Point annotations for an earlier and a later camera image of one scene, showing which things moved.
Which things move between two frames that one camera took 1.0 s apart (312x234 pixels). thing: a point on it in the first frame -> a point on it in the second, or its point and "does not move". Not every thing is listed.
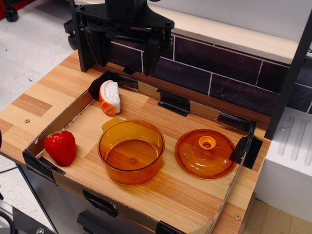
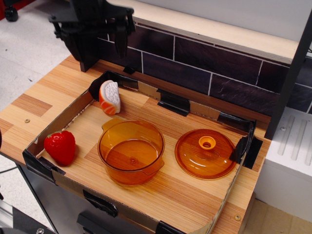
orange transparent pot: x=131 y=151 does not move
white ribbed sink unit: x=284 y=180 does not move
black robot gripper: x=130 y=20 -> x=77 y=31
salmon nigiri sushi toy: x=109 y=97 does not move
